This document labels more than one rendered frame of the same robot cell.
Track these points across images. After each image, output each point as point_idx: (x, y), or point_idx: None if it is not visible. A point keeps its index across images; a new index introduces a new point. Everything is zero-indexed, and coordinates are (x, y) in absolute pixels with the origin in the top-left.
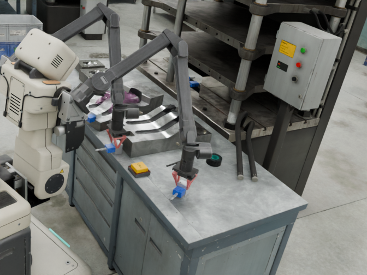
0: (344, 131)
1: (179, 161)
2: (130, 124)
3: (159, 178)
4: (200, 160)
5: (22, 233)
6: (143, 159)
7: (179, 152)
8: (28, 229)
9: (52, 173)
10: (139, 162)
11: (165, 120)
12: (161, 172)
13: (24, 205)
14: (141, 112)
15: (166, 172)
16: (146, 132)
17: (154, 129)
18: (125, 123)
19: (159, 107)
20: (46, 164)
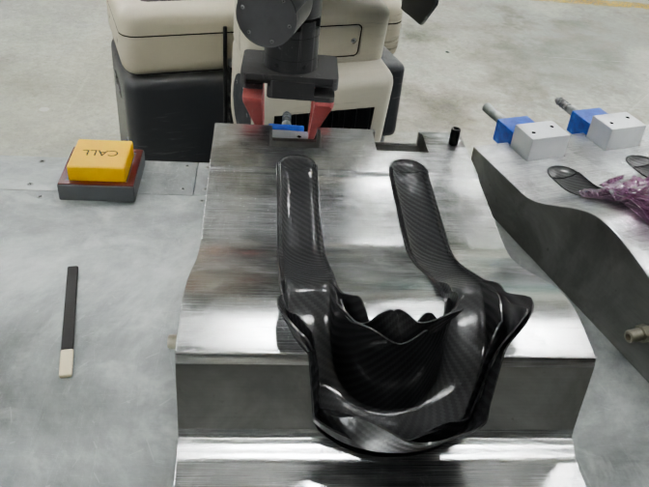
0: None
1: (63, 329)
2: (385, 167)
3: (12, 214)
4: (1, 449)
5: (124, 75)
6: (184, 226)
7: (155, 382)
8: (127, 80)
9: (239, 67)
10: (120, 158)
11: (361, 271)
12: (48, 236)
13: (122, 7)
14: (632, 329)
15: (34, 249)
16: (296, 197)
17: (318, 234)
18: (407, 159)
19: (540, 286)
20: (236, 21)
